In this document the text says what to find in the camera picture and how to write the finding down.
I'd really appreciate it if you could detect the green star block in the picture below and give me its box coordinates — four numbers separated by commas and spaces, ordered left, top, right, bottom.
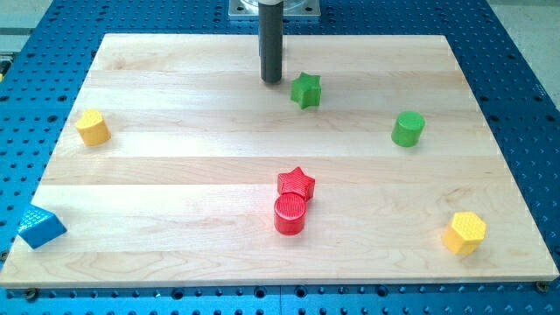
290, 72, 322, 109

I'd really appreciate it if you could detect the red star block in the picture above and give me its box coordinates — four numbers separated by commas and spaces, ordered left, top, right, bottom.
277, 166, 316, 201

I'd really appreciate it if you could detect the blue cube block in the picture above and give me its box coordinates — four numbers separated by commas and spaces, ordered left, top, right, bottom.
18, 205, 67, 249

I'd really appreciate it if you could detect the red cylinder block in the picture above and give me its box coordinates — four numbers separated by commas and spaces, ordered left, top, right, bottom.
274, 193, 307, 235

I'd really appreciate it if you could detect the light wooden board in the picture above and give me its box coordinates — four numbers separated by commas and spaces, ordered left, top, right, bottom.
1, 33, 558, 288

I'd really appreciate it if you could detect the green cylinder block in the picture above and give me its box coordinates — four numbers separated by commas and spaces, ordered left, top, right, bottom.
391, 111, 425, 147

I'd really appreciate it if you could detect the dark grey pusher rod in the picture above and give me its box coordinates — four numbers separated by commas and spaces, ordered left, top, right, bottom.
258, 0, 284, 84

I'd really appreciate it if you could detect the yellow heart block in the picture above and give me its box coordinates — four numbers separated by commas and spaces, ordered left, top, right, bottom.
75, 108, 111, 146

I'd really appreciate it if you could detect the yellow hexagon block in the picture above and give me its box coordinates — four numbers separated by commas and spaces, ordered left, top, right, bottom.
441, 212, 487, 255

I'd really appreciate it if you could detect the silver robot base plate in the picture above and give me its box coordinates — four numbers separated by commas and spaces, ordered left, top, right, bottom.
227, 0, 321, 21

